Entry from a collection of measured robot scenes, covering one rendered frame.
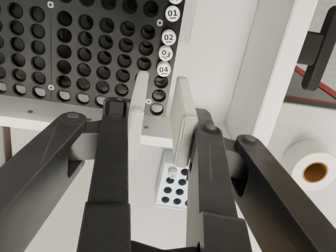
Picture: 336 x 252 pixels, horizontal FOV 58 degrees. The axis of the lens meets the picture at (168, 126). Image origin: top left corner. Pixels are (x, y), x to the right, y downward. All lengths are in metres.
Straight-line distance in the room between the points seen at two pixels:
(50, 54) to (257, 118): 0.20
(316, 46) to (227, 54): 0.10
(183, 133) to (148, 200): 0.39
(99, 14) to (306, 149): 0.35
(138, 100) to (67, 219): 0.45
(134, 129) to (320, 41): 0.20
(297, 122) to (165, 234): 0.30
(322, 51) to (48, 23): 0.24
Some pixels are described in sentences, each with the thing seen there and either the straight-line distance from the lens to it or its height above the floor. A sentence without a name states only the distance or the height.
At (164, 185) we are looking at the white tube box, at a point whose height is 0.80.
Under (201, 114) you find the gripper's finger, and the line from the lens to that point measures 0.18.
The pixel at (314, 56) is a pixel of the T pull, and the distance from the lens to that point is 0.30.
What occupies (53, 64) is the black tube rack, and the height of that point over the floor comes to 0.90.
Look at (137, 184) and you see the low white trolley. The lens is 0.52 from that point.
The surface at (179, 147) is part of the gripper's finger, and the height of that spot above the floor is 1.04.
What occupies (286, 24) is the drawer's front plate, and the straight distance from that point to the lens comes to 0.27.
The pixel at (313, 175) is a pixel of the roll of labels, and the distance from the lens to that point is 0.53.
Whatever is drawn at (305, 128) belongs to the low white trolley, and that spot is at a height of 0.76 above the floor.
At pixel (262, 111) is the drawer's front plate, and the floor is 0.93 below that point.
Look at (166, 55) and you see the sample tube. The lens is 0.27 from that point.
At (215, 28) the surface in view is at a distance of 0.35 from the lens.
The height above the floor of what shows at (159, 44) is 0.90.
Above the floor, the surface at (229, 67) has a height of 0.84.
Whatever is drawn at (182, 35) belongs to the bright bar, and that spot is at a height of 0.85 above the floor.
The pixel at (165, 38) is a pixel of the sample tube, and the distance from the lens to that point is 0.27.
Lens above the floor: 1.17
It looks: 64 degrees down
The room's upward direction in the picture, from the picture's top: 178 degrees clockwise
